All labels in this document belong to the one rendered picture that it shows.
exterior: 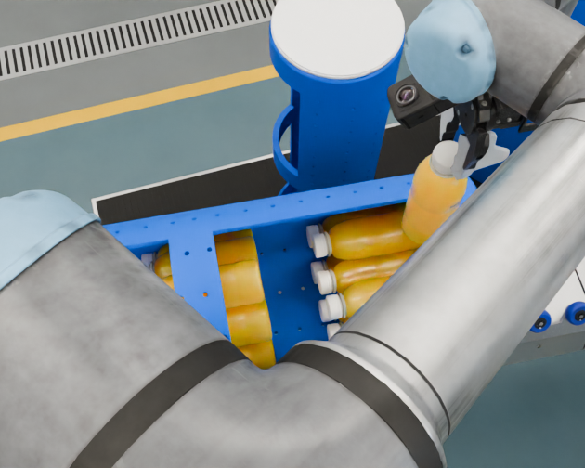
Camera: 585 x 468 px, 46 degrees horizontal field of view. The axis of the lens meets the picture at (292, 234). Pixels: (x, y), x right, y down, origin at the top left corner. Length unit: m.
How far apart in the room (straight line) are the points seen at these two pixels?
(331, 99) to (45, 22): 1.81
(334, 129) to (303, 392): 1.27
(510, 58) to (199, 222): 0.62
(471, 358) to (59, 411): 0.19
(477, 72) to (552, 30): 0.06
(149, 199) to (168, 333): 2.01
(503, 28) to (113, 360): 0.37
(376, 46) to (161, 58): 1.50
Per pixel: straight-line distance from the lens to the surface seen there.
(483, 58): 0.53
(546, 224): 0.41
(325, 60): 1.44
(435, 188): 0.87
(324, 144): 1.60
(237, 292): 1.04
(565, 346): 1.43
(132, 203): 2.31
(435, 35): 0.52
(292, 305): 1.25
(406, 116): 0.72
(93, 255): 0.32
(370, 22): 1.51
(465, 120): 0.77
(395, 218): 1.13
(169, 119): 2.65
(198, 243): 1.00
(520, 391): 2.31
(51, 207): 0.35
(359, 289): 1.09
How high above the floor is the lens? 2.13
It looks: 64 degrees down
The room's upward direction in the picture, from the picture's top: 1 degrees clockwise
